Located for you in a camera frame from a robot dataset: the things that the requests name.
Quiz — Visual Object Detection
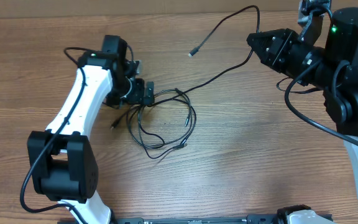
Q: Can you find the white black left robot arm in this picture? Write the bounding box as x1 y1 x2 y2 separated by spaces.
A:
19 35 155 223

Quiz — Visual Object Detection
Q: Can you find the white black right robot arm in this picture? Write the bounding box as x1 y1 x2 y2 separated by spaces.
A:
247 1 358 199

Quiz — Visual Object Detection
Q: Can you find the black USB-A cable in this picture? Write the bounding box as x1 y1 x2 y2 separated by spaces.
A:
110 5 261 131

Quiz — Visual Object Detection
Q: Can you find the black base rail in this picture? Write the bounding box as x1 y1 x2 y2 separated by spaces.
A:
57 203 334 224

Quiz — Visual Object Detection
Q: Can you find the cardboard wall panel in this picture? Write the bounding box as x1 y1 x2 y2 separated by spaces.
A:
0 0 358 19

